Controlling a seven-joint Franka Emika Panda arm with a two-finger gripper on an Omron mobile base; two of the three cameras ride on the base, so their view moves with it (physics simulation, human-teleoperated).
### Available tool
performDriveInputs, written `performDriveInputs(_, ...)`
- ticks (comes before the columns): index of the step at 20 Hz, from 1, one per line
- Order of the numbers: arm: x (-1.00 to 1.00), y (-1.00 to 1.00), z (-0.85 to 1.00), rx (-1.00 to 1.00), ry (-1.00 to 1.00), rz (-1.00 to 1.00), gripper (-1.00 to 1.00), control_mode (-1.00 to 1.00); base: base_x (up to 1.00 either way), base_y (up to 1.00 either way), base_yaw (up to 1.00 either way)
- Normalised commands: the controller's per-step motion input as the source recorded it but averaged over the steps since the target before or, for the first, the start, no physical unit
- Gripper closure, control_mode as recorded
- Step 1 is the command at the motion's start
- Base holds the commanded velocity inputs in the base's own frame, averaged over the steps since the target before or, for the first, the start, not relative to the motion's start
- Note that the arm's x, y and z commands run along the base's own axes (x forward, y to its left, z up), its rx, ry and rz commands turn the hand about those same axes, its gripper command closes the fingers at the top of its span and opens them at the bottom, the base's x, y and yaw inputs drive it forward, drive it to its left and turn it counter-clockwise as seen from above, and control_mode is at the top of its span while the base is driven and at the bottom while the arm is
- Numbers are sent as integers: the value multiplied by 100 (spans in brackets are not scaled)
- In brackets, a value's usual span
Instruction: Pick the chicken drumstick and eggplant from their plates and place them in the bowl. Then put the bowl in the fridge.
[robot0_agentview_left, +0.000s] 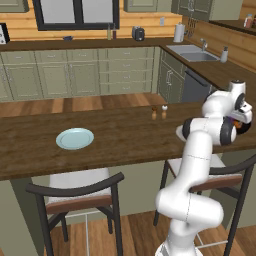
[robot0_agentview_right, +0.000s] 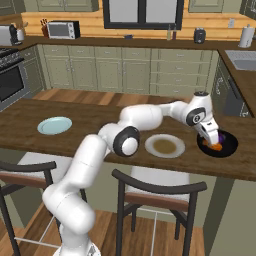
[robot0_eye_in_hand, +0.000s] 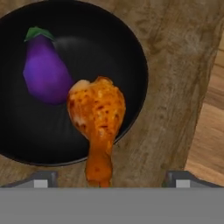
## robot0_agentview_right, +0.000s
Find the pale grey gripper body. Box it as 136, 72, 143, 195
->
198, 127, 220, 145

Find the orange chicken drumstick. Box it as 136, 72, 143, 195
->
201, 139, 223, 151

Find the black bowl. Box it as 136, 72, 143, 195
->
196, 130, 239, 159

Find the dark grey dishwasher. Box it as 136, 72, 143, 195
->
221, 65, 252, 118

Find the white plate with brown centre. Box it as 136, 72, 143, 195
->
144, 133, 186, 159

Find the dark wooden bar stool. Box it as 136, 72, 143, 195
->
0, 160, 88, 256
111, 168, 208, 256

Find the grey steel sink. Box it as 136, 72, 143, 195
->
224, 49, 256, 72

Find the white paper towel roll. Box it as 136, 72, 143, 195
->
237, 24, 256, 49

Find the green lower cupboard run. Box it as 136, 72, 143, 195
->
19, 43, 221, 98

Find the green cupboard run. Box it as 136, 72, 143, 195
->
0, 0, 101, 16
19, 43, 221, 98
187, 0, 256, 21

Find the green upper cupboard run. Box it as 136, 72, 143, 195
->
0, 0, 101, 16
187, 0, 256, 21

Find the black framed window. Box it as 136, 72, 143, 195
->
101, 0, 185, 31

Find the light blue plate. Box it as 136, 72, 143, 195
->
36, 116, 73, 136

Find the silver toaster oven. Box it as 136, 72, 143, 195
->
46, 20, 81, 40

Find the brown knife block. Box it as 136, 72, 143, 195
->
39, 18, 50, 39

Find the black and steel oven range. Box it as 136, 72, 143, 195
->
0, 47, 27, 112

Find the white pot with utensils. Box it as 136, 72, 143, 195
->
15, 21, 30, 42

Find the silver coffee machine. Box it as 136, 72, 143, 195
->
0, 23, 22, 47

